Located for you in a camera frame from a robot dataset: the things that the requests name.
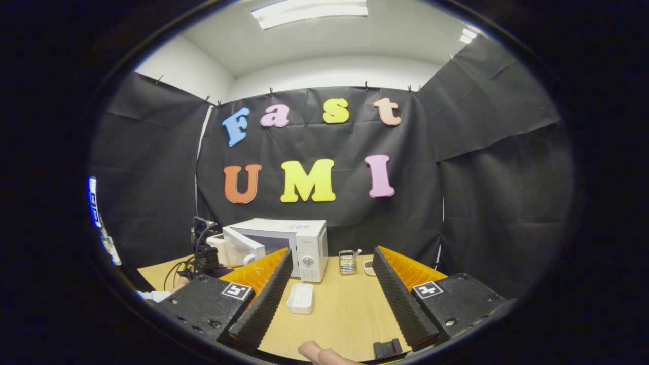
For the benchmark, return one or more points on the small ceiling light panel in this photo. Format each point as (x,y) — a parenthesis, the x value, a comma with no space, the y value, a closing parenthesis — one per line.
(468,35)

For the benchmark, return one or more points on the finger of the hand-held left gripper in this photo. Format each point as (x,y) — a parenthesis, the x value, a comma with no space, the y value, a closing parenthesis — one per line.
(248,259)

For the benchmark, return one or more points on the white toaster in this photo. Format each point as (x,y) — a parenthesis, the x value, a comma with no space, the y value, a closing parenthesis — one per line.
(217,242)

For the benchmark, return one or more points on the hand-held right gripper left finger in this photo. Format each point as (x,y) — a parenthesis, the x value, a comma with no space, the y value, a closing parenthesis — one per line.
(266,304)

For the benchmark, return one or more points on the white microwave oven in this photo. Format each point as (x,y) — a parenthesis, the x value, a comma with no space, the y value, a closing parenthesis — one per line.
(309,243)

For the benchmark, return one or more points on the black plastic clip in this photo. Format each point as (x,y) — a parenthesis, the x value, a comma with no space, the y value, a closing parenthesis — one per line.
(388,350)

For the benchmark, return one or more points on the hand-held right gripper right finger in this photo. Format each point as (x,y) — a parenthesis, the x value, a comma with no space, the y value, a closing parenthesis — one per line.
(400,304)

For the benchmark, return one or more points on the long ceiling light panel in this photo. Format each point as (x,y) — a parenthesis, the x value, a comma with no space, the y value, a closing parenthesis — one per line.
(309,11)

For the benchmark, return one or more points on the small beige food tray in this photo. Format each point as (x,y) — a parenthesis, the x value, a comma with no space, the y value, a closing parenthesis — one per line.
(369,267)

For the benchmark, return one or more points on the white rectangular dish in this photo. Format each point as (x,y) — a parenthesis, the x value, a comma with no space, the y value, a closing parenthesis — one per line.
(300,299)

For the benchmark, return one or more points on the bright display screen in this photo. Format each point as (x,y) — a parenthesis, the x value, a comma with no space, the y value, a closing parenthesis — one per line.
(93,197)

